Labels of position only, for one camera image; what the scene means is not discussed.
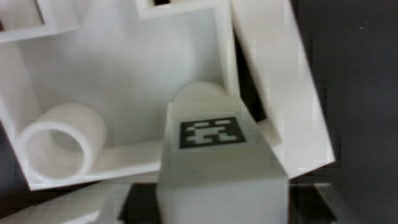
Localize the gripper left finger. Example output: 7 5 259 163
117 183 160 224

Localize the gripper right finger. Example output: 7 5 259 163
288 183 337 224

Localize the white chair seat piece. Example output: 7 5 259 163
0 0 337 224

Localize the white chair leg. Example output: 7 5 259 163
156 82 288 224

